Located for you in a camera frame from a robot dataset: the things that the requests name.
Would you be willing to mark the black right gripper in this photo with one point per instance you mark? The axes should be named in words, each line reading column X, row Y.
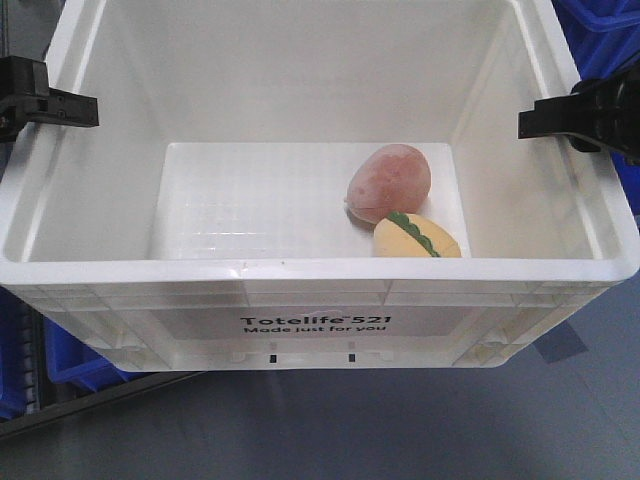
column 598, row 114

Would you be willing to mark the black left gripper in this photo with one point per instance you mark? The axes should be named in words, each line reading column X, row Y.
column 25, row 97

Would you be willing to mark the white plastic tote box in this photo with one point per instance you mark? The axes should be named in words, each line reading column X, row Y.
column 202, row 225

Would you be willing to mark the pink plush ball toy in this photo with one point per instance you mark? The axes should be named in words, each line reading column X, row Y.
column 396, row 177

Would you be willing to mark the yellow plush fruit toy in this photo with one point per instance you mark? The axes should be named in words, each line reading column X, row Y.
column 402, row 234

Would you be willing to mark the blue storage bin right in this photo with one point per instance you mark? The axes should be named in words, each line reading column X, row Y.
column 602, row 36

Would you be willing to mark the blue storage bin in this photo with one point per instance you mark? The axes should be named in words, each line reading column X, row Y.
column 70, row 360
column 602, row 36

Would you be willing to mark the blue storage bin left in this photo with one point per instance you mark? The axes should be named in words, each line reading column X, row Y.
column 70, row 360

